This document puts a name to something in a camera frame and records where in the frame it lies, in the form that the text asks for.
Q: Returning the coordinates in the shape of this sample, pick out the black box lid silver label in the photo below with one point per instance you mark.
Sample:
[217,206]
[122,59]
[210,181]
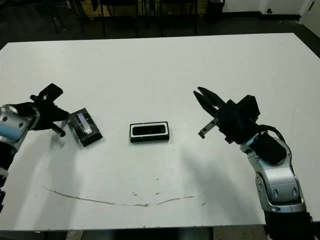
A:
[85,135]

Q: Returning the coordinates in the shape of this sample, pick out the black box with white insert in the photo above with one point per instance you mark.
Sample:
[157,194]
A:
[150,140]

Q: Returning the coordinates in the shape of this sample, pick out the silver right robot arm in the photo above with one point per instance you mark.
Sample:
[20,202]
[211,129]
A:
[280,185]

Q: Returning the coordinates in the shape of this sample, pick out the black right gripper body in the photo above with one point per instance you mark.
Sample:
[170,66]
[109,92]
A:
[232,125]

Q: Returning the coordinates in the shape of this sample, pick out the black round wall fixture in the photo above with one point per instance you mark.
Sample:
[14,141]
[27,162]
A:
[269,10]

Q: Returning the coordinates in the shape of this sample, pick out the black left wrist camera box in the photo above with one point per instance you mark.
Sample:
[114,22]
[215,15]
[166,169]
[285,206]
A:
[51,91]

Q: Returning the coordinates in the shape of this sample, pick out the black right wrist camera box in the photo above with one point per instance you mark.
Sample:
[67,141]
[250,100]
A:
[248,107]

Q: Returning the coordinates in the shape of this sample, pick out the black trash bin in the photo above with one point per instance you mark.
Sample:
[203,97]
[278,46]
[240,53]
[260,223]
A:
[215,11]

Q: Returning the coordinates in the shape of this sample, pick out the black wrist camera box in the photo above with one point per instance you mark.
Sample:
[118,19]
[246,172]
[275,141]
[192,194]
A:
[51,91]
[248,107]

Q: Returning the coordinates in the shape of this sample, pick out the black mesh chair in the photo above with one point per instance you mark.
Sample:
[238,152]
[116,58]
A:
[103,23]
[196,23]

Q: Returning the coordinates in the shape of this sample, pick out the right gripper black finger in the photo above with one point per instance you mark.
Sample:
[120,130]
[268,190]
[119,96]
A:
[212,98]
[208,108]

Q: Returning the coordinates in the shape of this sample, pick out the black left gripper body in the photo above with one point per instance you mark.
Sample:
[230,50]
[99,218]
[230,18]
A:
[46,115]

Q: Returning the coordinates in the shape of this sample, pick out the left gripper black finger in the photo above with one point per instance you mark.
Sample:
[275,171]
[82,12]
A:
[60,119]
[61,113]

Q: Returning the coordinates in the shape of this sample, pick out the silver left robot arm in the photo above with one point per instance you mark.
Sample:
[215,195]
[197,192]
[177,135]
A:
[10,125]

